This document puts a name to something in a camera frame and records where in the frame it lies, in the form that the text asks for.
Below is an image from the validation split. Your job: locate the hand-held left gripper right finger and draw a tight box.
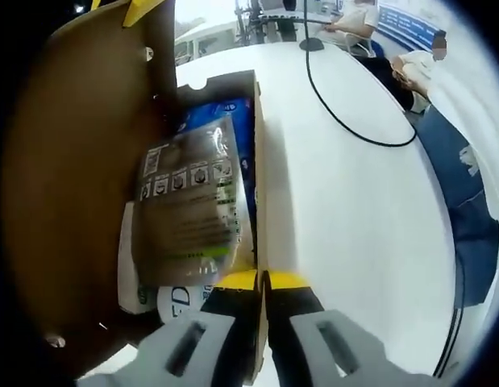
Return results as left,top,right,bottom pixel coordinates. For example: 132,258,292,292
264,270,400,387

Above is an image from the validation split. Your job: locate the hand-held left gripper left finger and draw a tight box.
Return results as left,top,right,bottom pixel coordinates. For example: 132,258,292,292
76,270,261,387

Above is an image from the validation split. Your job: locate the white medicine box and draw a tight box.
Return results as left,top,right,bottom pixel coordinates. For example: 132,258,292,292
117,200,161,316

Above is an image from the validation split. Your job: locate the blue soft wet wipes pack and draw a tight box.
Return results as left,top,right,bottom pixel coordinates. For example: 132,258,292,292
156,96,259,323

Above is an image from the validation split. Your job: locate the clear grey plastic pouch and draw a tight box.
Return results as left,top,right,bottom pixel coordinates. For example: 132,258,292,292
131,115,251,288

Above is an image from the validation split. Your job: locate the brown cardboard shoe box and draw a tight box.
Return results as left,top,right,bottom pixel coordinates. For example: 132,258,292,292
1,0,271,384

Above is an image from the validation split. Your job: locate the black tripod stand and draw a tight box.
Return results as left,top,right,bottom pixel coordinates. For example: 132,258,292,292
235,0,314,44

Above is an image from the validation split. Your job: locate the black round stand base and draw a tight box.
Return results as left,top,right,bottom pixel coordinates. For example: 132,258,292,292
299,0,326,52

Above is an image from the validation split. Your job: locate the person's white shirt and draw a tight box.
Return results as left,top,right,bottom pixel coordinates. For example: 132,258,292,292
426,60,499,233

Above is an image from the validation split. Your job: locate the black hanging cable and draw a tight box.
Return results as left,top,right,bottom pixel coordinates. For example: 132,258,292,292
433,225,468,378

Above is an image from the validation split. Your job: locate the long black table cable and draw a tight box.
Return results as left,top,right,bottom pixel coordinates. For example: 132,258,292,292
305,50,418,148

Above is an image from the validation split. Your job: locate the blue wall poster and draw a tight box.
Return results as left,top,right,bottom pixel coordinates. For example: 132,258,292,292
376,0,450,46

